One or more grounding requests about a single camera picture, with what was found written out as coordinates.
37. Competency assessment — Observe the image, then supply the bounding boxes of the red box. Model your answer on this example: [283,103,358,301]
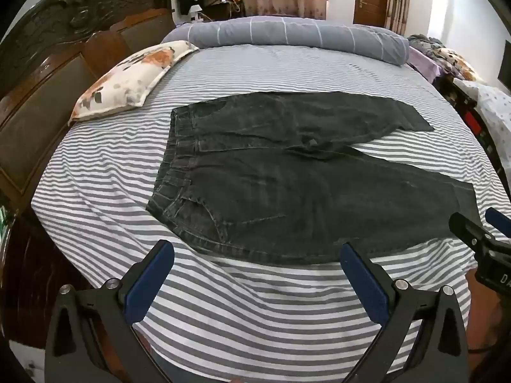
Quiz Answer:
[464,111,486,135]

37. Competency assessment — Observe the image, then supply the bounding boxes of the dark grey denim pants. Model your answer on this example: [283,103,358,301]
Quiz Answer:
[146,91,484,266]

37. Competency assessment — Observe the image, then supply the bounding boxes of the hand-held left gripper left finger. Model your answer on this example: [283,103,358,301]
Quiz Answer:
[45,239,176,383]

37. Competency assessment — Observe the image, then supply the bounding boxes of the white dotted cloth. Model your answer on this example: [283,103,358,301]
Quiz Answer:
[453,78,511,176]

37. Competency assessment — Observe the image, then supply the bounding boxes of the grey white striped bed sheet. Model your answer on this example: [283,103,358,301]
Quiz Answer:
[31,44,507,383]

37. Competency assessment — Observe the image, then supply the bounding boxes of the dark wooden headboard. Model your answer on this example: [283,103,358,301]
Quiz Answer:
[0,0,176,208]

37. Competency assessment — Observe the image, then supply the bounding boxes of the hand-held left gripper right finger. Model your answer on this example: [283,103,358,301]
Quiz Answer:
[339,242,469,383]

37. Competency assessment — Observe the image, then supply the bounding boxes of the lavender cloth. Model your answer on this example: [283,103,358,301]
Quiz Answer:
[407,46,440,80]

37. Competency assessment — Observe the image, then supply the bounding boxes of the wooden bed footboard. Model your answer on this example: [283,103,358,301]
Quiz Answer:
[465,271,511,372]

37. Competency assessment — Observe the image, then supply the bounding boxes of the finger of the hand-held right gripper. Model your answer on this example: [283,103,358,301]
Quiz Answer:
[486,208,511,242]
[449,212,496,250]

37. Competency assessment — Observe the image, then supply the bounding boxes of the black wall screen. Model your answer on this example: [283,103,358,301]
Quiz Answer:
[497,40,511,96]

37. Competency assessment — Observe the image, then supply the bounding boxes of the narrow patterned curtain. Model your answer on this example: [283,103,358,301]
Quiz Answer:
[386,0,412,37]

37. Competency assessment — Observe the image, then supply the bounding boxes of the rolled grey checked duvet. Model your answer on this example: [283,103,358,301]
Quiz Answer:
[162,16,411,66]

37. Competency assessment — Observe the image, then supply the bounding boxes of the pile of clothes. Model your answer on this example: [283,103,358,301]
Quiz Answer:
[407,34,480,84]

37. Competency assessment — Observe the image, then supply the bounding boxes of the floral pillow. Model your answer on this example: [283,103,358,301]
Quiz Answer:
[68,41,199,126]

